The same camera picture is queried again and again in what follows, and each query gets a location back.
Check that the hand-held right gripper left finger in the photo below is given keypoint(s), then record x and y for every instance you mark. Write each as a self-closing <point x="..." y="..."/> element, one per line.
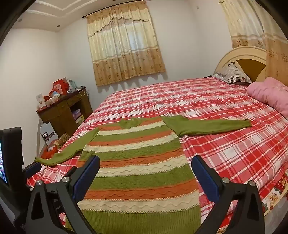
<point x="88" y="172"/>

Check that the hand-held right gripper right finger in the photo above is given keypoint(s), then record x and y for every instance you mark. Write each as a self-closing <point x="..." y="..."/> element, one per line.
<point x="203" y="176"/>

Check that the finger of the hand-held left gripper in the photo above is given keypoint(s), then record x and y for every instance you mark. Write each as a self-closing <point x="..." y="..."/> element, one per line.
<point x="33" y="169"/>

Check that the green orange cream striped sweater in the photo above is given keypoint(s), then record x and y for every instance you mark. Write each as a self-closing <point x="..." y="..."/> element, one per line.
<point x="139" y="157"/>

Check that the red clothes pile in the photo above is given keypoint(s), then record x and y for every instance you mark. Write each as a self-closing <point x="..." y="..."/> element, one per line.
<point x="49" y="153"/>

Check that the white paper bag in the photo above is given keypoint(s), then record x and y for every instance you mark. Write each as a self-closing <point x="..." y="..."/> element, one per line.
<point x="47" y="135"/>

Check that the red plaid bed sheet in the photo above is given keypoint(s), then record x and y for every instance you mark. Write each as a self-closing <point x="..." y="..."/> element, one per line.
<point x="225" y="126"/>

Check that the stack of boxes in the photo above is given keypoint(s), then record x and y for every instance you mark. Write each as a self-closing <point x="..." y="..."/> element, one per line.
<point x="77" y="114"/>

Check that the brown wooden desk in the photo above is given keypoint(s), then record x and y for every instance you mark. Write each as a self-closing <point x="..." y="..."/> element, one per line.
<point x="63" y="112"/>

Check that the white carton box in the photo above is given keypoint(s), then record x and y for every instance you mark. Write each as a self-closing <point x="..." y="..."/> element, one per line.
<point x="40" y="100"/>

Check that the printed under blanket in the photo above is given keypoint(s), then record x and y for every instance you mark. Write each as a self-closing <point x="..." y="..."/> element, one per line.
<point x="275" y="193"/>

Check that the red gift box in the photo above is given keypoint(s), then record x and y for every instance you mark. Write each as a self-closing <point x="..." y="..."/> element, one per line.
<point x="59" y="86"/>

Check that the pale blue container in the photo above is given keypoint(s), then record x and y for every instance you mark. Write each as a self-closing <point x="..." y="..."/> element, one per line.
<point x="72" y="84"/>

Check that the pink quilt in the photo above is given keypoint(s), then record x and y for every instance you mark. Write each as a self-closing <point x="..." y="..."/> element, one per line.
<point x="270" y="92"/>

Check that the grey striped floral pillow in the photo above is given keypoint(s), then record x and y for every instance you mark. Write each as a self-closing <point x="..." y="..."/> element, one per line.
<point x="231" y="72"/>

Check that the beige floral window curtain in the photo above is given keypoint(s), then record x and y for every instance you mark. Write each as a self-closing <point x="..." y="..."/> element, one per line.
<point x="126" y="49"/>

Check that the cream wooden headboard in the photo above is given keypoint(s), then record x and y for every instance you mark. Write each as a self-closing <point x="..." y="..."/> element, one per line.
<point x="245" y="52"/>

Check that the dark curtain rod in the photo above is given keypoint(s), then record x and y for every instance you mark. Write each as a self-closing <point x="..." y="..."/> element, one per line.
<point x="90" y="15"/>

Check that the beige floral long curtain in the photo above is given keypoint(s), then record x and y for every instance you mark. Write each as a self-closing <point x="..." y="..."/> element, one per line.
<point x="252" y="22"/>

